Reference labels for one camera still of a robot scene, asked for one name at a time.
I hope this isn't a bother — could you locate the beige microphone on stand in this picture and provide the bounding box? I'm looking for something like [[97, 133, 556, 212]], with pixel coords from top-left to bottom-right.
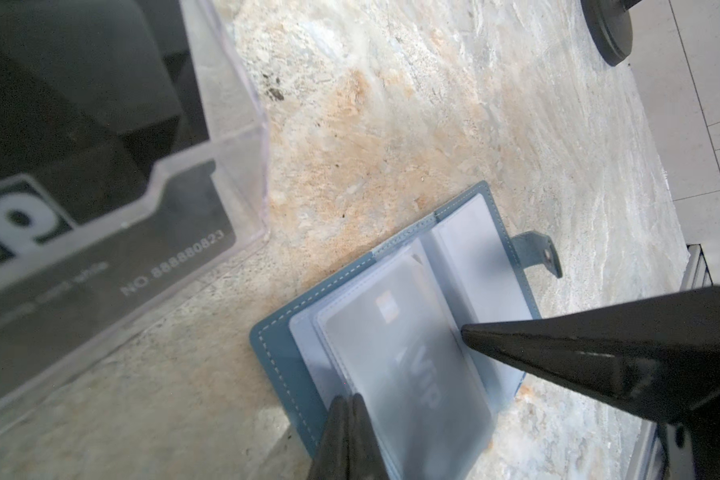
[[580, 0, 640, 67]]

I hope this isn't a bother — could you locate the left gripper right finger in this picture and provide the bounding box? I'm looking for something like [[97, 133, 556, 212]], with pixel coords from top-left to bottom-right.
[[460, 285, 720, 427]]

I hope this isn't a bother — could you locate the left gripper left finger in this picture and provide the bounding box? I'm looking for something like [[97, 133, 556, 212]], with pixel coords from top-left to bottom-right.
[[307, 393, 389, 480]]

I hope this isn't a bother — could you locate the black vip card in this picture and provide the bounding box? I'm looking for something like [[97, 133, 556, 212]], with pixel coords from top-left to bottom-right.
[[0, 0, 238, 337], [316, 249, 493, 479]]

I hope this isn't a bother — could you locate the blue card holder wallet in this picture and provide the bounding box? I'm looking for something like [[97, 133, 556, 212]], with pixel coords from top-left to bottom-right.
[[250, 182, 562, 479]]

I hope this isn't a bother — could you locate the black VIP card in box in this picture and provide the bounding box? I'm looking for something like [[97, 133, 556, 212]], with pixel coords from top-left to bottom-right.
[[0, 0, 238, 337]]

